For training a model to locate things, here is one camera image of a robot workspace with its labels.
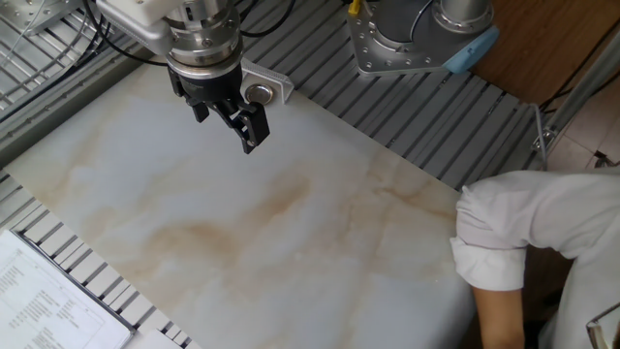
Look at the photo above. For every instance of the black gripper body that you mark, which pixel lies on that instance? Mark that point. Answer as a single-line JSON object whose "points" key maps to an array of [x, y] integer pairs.
{"points": [[208, 87]]}

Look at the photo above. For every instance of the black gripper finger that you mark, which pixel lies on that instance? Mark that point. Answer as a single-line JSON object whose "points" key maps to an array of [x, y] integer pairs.
{"points": [[252, 126], [199, 110]]}

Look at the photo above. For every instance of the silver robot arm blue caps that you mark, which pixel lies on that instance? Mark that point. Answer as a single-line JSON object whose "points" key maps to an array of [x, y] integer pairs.
{"points": [[460, 12]]}

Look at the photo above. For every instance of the person's bare right forearm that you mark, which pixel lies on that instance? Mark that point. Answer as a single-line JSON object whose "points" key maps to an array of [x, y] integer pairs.
{"points": [[499, 320]]}

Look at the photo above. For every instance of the perforated aluminium mounting plate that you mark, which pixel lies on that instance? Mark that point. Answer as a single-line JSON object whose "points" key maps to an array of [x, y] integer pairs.
{"points": [[29, 12]]}

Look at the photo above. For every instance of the silver wrist flange coupling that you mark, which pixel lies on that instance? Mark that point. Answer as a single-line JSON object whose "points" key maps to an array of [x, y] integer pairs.
{"points": [[203, 43]]}

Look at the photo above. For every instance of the marble pattern board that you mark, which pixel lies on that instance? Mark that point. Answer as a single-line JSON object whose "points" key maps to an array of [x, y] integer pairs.
{"points": [[242, 218]]}

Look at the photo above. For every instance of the printed paper stack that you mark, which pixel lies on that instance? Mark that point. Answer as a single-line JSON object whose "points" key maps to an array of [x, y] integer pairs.
{"points": [[43, 300]]}

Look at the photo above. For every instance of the white shirt of person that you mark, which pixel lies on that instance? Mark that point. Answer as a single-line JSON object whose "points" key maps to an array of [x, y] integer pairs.
{"points": [[547, 213]]}

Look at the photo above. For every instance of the clear plastic corner bracket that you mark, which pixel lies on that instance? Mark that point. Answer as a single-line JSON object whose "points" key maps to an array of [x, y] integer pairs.
{"points": [[280, 80]]}

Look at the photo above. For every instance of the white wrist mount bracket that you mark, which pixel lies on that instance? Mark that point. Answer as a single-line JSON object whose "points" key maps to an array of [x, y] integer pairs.
{"points": [[140, 22]]}

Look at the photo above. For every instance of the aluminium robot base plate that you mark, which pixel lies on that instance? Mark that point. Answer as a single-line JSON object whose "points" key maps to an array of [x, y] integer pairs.
{"points": [[373, 53]]}

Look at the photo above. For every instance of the grey aluminium table rail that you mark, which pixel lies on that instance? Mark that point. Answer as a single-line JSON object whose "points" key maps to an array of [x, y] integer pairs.
{"points": [[58, 104]]}

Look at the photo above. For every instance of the aluminium frame post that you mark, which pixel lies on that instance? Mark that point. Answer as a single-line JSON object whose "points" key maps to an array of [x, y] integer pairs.
{"points": [[581, 92]]}

